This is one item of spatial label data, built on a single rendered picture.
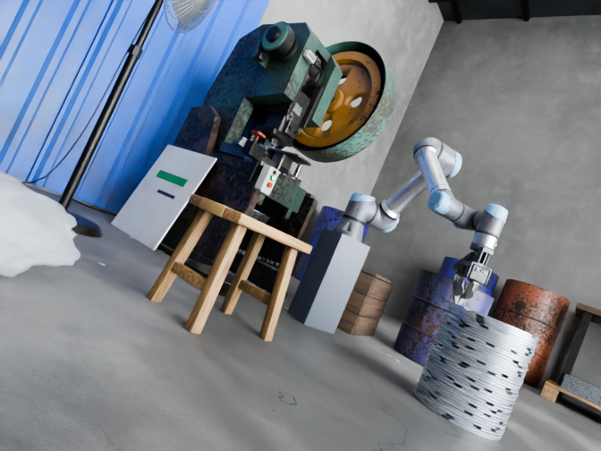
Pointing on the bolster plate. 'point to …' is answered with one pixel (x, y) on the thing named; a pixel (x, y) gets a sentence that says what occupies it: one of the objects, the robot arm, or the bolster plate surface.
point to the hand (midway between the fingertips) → (457, 301)
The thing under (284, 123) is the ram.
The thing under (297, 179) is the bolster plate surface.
